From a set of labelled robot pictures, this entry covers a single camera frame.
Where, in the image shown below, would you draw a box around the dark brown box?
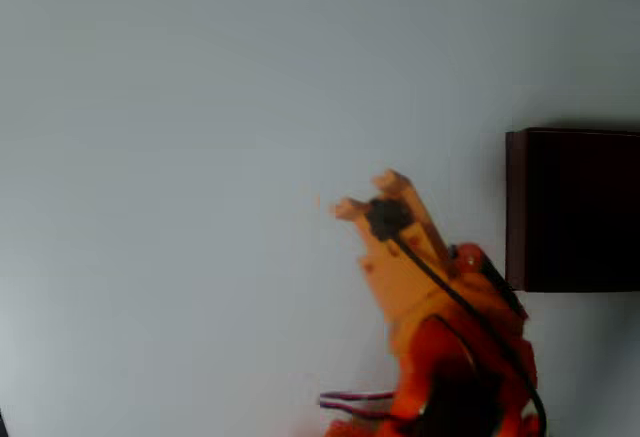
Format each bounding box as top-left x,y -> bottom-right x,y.
504,126 -> 640,294

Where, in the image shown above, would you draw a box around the black camera cable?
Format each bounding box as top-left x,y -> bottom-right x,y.
392,236 -> 549,437

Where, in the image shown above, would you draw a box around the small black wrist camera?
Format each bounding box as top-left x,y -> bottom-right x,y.
364,197 -> 416,243

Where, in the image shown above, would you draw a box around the orange pronged camera mount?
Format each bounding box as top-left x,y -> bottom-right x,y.
328,168 -> 459,281

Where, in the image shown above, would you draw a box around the purple red servo wires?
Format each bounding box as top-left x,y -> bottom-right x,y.
318,390 -> 401,421

